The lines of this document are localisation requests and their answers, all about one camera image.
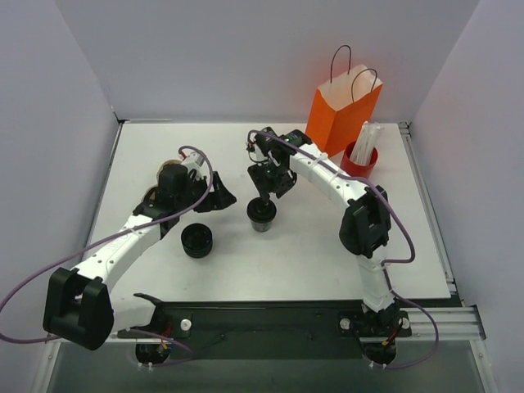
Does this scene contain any black cup lid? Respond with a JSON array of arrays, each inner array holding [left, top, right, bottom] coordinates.
[[246, 197, 277, 224]]

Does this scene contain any dark coffee cup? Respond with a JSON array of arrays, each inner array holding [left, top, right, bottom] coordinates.
[[251, 220, 273, 233]]

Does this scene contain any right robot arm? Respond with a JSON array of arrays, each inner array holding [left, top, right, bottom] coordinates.
[[246, 127, 400, 334]]

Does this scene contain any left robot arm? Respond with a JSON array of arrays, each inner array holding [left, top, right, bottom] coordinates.
[[43, 163, 237, 350]]

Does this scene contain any brown cardboard cup carrier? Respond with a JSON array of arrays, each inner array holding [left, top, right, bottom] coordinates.
[[141, 161, 185, 204]]

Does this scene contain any stack of black lids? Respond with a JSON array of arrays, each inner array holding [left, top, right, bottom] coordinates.
[[181, 223, 213, 259]]

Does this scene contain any red cylindrical cup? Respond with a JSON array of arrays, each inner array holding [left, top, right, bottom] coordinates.
[[339, 141, 380, 180]]

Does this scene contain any white wrapped straws bundle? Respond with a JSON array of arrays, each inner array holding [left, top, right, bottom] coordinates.
[[350, 122, 384, 166]]

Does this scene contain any orange paper bag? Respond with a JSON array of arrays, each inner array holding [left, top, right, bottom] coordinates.
[[305, 44, 383, 156]]

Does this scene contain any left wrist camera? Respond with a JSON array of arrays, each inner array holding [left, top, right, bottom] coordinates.
[[179, 150, 205, 182]]

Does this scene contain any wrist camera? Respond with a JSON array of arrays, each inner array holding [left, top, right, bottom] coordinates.
[[246, 127, 276, 164], [179, 150, 205, 182]]

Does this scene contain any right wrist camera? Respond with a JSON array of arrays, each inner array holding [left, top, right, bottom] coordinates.
[[246, 127, 276, 164]]

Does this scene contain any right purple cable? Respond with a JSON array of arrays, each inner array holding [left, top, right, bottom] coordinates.
[[246, 129, 441, 369]]

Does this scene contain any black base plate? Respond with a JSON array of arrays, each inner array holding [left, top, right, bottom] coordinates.
[[117, 300, 412, 361]]

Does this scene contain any aluminium frame rail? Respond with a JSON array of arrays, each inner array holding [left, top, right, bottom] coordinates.
[[404, 306, 486, 341]]

